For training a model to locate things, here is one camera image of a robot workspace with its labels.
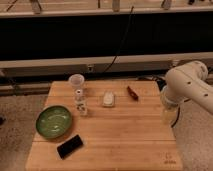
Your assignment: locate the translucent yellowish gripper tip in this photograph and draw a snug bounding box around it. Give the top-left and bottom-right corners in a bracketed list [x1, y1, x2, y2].
[162, 103, 177, 125]

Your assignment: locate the small clear white-capped bottle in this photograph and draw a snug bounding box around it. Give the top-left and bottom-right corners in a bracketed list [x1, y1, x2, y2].
[75, 89, 87, 116]

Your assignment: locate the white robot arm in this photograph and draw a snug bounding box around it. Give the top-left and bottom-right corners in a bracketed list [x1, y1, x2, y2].
[160, 61, 213, 125]

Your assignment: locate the small dark red object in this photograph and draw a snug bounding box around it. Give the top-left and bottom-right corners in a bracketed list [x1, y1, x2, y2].
[127, 86, 139, 101]

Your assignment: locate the wooden cutting board table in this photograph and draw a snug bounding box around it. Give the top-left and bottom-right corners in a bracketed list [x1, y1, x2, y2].
[26, 81, 183, 171]

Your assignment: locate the white soap in dish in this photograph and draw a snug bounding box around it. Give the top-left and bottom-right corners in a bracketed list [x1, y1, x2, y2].
[102, 92, 115, 107]

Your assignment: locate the clear plastic cup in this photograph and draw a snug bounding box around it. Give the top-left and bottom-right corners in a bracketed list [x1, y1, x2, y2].
[68, 74, 85, 90]

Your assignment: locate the black smartphone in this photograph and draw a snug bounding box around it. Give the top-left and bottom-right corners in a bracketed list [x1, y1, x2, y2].
[57, 135, 83, 159]

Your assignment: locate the green bowl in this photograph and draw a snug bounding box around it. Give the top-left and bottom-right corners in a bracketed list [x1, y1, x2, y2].
[35, 105, 72, 139]

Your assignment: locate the black hanging cable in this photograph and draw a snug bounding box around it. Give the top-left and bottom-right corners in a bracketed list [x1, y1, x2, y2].
[101, 5, 135, 74]

